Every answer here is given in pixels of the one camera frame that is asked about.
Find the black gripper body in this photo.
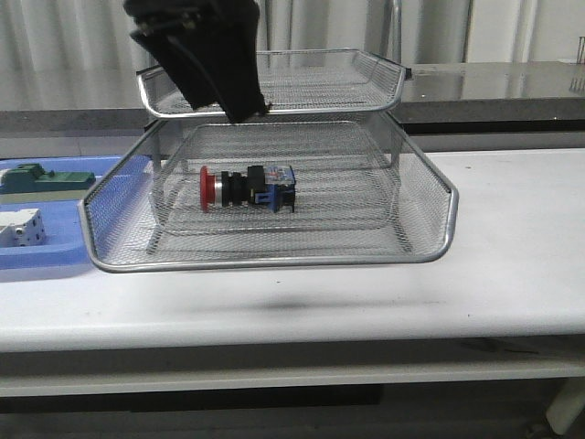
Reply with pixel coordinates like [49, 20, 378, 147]
[123, 1, 269, 123]

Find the red emergency stop button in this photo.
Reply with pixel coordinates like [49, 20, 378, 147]
[199, 166, 296, 213]

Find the green electrical component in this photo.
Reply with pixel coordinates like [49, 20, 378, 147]
[1, 163, 96, 204]

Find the blue plastic tray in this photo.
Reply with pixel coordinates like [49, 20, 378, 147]
[1, 155, 150, 270]

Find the white circuit breaker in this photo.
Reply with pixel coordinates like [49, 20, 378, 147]
[1, 209, 46, 248]

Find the grey stone counter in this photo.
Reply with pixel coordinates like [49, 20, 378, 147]
[1, 61, 584, 134]

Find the white table leg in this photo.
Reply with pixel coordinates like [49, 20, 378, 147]
[545, 377, 585, 435]

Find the silver metal rack frame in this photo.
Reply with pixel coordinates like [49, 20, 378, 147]
[145, 0, 403, 256]

